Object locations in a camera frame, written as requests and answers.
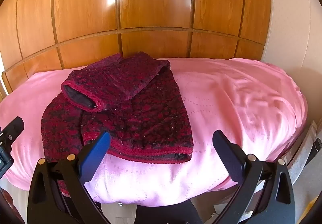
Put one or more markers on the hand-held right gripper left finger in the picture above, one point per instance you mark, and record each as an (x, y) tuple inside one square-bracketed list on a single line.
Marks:
[(96, 153)]

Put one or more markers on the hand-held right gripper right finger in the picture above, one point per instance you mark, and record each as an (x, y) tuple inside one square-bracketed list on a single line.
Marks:
[(227, 156)]

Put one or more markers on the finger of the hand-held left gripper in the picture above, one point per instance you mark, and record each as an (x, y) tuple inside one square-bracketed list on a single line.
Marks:
[(13, 128)]

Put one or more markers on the dark red patterned sweater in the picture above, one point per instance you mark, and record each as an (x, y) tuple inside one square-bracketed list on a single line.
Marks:
[(138, 103)]

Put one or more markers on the pink blanket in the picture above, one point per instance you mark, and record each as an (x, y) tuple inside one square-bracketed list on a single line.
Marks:
[(239, 103)]

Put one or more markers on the grey cloth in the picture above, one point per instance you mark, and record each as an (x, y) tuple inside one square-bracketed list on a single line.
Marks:
[(300, 156)]

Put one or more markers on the person's dark pants leg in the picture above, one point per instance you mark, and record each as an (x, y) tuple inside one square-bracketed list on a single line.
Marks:
[(168, 211)]

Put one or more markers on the wooden panelled wardrobe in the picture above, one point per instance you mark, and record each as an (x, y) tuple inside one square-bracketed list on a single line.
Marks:
[(151, 0)]

